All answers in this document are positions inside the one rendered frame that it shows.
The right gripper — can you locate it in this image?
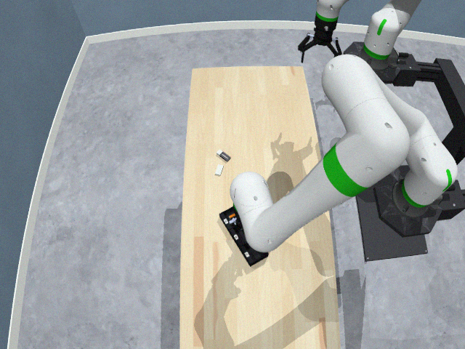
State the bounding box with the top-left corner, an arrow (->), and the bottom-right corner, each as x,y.
298,27 -> 342,63

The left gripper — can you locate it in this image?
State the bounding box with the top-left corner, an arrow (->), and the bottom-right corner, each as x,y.
228,216 -> 244,234

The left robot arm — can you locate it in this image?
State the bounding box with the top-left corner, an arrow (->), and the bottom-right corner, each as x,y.
230,55 -> 458,252

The black eraser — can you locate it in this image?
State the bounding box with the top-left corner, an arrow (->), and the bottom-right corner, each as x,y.
217,149 -> 230,162

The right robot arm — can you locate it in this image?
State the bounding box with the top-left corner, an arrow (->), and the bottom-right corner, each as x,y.
315,0 -> 421,71

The black rack of three bins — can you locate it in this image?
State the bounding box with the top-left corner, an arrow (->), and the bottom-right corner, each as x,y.
219,206 -> 269,267

